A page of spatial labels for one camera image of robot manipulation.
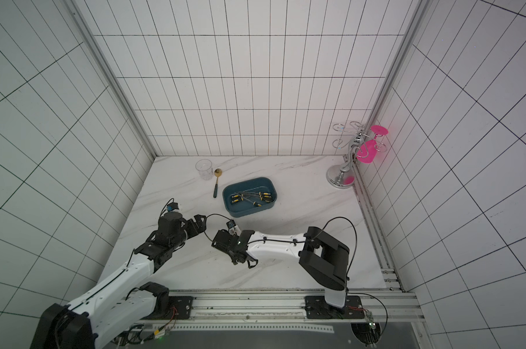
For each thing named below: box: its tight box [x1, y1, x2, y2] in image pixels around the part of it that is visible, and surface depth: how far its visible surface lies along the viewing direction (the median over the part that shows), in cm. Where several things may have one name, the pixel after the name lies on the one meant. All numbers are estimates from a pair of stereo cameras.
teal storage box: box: [222, 177, 278, 218], surface depth 103 cm
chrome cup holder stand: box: [326, 121, 388, 190], surface depth 99 cm
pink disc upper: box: [370, 125, 390, 140], surface depth 94 cm
